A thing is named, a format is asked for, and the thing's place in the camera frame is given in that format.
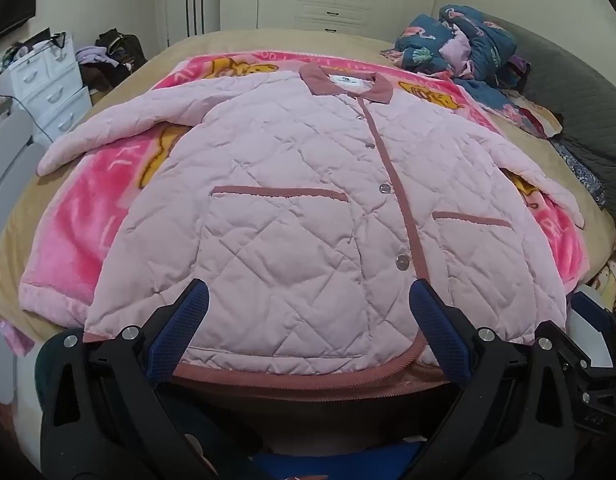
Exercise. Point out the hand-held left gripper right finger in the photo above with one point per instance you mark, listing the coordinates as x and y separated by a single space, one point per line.
437 321

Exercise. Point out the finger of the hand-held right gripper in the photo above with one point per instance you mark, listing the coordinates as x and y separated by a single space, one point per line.
590 306

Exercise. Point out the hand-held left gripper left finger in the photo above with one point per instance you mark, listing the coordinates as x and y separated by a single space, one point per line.
180 321

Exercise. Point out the pink quilted jacket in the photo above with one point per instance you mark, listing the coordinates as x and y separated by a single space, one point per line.
288 200

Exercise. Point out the pink bear printed blanket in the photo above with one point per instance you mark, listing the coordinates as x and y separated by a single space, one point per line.
88 240

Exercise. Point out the blue patterned pillow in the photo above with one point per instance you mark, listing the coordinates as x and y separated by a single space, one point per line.
582 172

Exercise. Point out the bed with beige cover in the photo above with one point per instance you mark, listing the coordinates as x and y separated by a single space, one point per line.
547 145

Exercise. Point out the grey quilted headboard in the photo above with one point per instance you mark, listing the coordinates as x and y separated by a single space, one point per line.
577 90

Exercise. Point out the light grey chair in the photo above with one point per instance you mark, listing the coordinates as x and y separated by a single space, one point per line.
10 175

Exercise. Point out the white drawer cabinet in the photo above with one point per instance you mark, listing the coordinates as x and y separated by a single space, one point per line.
53 90

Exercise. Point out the dark travel bag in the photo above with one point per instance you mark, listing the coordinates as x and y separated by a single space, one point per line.
123 55

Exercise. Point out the lilac cloth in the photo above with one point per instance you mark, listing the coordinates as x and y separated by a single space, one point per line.
95 55

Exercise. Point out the blue flamingo print quilt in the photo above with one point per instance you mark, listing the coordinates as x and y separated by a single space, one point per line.
467 35

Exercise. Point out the white door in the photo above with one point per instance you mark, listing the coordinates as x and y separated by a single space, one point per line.
188 5

